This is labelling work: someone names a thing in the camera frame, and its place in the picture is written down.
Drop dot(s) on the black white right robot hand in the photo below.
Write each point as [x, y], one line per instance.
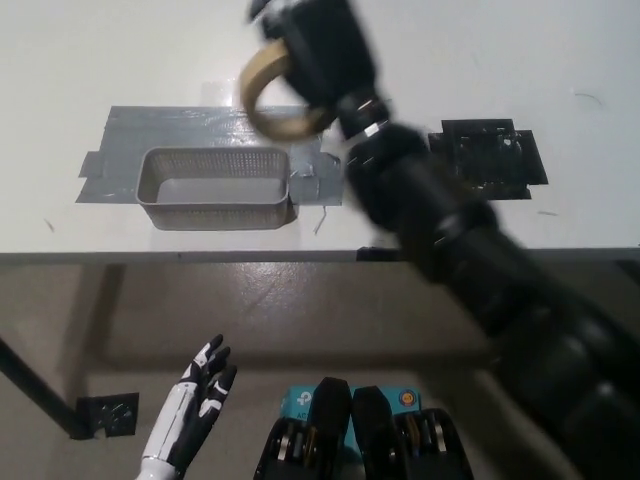
[330, 50]

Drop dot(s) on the small grey mesh container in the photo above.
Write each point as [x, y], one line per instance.
[210, 219]

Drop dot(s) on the short black tape strip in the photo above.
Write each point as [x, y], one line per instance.
[370, 254]

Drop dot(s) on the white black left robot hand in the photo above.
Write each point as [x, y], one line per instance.
[172, 420]

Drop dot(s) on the beige masking tape roll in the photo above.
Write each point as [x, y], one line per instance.
[280, 131]

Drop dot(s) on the black tape patch on table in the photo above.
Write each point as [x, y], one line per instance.
[500, 150]

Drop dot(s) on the black table foot bracket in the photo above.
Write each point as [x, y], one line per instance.
[110, 415]

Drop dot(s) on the black slanted table leg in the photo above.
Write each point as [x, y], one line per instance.
[40, 392]

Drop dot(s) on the grey duct tape patch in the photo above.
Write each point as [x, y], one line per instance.
[175, 125]

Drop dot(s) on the black table brace bar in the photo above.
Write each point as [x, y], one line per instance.
[630, 267]

